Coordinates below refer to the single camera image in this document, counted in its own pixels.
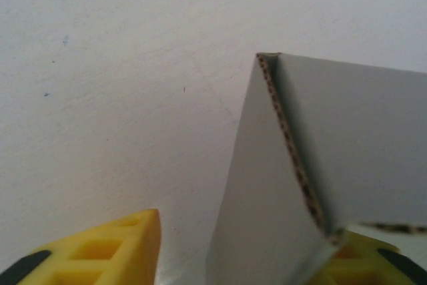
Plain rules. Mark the grey cardboard box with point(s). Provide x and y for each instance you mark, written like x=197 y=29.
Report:
x=350 y=131

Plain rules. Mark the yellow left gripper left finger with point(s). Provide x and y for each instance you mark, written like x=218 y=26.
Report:
x=100 y=258

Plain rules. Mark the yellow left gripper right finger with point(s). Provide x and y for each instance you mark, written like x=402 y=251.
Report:
x=367 y=265

